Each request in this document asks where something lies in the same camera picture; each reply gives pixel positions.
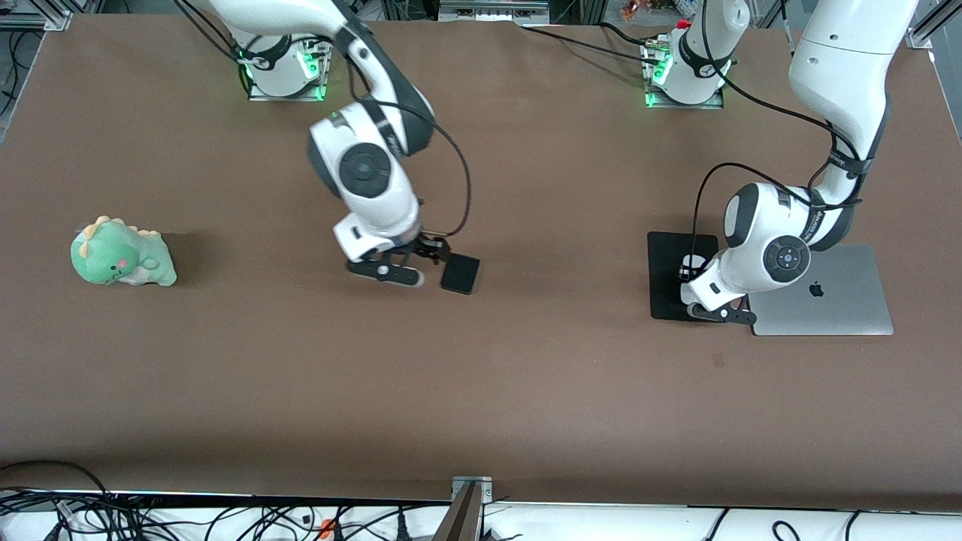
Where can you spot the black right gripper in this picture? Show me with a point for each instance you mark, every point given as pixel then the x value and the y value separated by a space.
pixel 428 247

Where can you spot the white computer mouse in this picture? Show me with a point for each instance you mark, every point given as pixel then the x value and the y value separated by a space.
pixel 693 263

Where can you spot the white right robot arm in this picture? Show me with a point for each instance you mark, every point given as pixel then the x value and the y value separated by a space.
pixel 368 169

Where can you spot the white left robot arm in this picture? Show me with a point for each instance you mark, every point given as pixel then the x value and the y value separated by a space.
pixel 782 248

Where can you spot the black mouse pad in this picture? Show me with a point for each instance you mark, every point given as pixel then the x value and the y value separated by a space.
pixel 665 278

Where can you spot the silver apple laptop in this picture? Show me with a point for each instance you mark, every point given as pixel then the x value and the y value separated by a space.
pixel 834 300

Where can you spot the grey metal box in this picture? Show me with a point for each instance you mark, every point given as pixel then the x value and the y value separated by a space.
pixel 492 9

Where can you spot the green dinosaur plush toy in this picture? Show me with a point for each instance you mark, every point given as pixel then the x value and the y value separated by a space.
pixel 120 255

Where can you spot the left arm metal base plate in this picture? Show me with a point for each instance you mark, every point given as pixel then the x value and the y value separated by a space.
pixel 652 98

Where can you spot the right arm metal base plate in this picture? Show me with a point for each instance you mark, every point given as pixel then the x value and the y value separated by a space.
pixel 319 75

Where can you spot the aluminium frame profile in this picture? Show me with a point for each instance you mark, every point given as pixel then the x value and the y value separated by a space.
pixel 932 26
pixel 37 13

